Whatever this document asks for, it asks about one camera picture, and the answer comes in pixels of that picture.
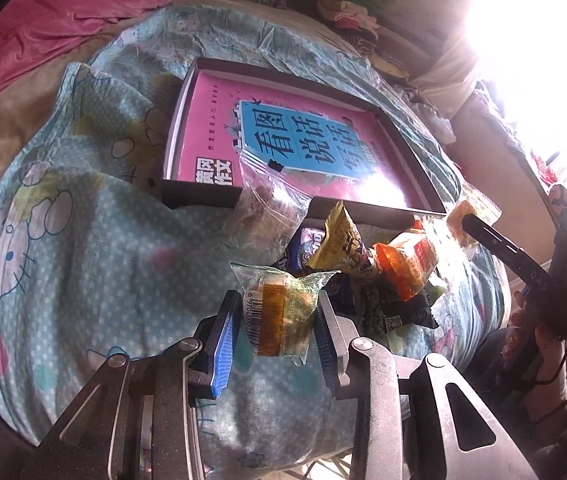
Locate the black snack packet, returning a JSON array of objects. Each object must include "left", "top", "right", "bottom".
[{"left": 359, "top": 281, "right": 440, "bottom": 340}]

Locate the green clear cake snack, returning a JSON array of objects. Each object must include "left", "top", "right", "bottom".
[{"left": 230, "top": 262, "right": 339, "bottom": 365}]

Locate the yellow cone snack packet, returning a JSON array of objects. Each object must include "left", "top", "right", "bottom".
[{"left": 308, "top": 200, "right": 380, "bottom": 280}]

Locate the blue oreo snack packet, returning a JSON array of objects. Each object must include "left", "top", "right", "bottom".
[{"left": 285, "top": 228, "right": 326, "bottom": 275}]

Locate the orange snack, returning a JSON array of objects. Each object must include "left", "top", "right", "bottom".
[{"left": 372, "top": 220, "right": 439, "bottom": 301}]

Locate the clear bag of pastry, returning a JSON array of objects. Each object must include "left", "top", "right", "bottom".
[{"left": 223, "top": 151, "right": 312, "bottom": 266}]

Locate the person's right hand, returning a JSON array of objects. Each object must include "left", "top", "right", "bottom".
[{"left": 500, "top": 184, "right": 567, "bottom": 411}]

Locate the round bun in wrapper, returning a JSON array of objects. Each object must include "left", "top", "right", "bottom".
[{"left": 445, "top": 186, "right": 504, "bottom": 252}]

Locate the dark cardboard box tray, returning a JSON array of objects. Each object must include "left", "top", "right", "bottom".
[{"left": 161, "top": 58, "right": 446, "bottom": 229}]

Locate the pink book with blue label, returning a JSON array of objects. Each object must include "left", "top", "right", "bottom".
[{"left": 164, "top": 70, "right": 428, "bottom": 209}]

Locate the pile of folded clothes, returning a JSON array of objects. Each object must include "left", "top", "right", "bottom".
[{"left": 316, "top": 0, "right": 436, "bottom": 80}]

